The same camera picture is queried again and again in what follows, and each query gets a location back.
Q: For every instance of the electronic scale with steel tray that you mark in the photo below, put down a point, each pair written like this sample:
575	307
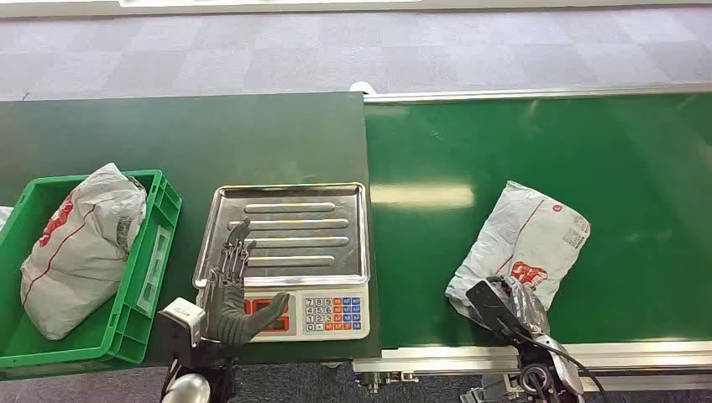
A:
300	239

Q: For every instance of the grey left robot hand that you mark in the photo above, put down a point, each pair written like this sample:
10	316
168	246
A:
225	311

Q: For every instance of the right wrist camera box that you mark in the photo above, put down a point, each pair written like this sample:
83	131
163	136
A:
489	303

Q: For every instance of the grey mailer package red logo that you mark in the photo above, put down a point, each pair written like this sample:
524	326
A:
528	233

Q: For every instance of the white plastic bag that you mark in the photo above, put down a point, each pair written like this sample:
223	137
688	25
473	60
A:
4	216

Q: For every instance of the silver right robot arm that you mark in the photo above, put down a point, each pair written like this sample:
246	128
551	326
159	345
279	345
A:
559	361

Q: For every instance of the green conveyor belt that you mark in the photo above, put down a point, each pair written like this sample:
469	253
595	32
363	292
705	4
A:
500	144

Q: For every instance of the aluminium conveyor frame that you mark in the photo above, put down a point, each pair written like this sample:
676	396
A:
639	356

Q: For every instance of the green plastic crate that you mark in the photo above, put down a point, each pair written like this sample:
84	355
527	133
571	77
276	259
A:
111	328

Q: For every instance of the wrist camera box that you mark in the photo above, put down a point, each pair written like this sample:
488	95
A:
183	317
489	303

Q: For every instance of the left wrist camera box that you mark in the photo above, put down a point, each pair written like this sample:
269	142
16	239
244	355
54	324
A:
183	317

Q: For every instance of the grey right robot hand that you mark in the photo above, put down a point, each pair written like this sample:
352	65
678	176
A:
528	311

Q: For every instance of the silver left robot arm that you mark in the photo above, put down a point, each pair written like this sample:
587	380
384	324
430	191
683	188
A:
189	389

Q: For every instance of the white round cap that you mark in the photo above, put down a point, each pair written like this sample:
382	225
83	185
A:
361	87

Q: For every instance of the bulky grey package red stripe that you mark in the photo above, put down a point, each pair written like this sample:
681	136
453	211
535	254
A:
78	256

